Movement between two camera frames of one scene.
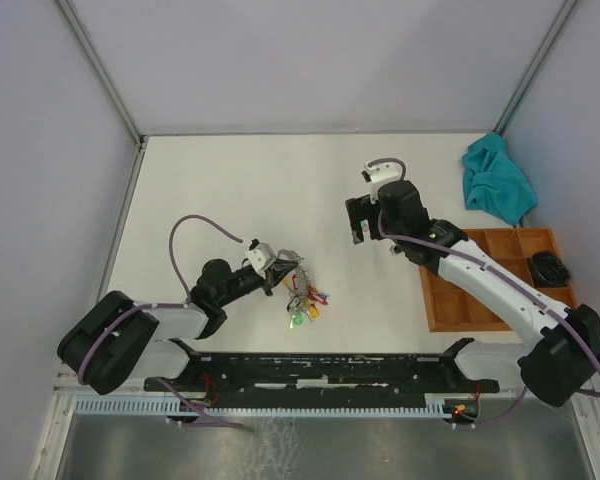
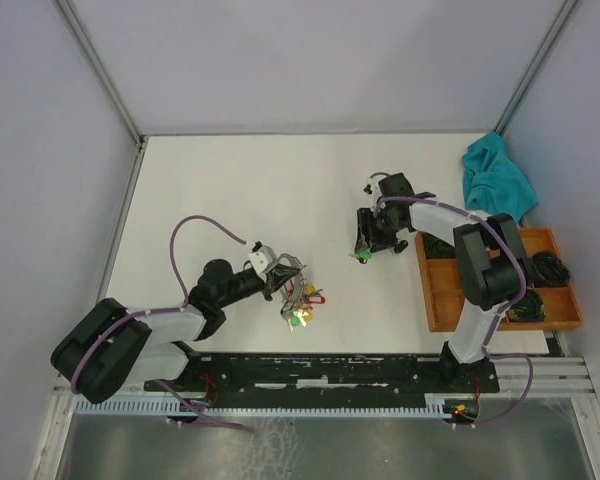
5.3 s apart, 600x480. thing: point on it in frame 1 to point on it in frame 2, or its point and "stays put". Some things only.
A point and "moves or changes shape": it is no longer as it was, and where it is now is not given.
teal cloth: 494,182 stays put
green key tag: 365,227 moves or changes shape
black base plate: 325,376 stays put
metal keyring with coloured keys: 304,297 stays put
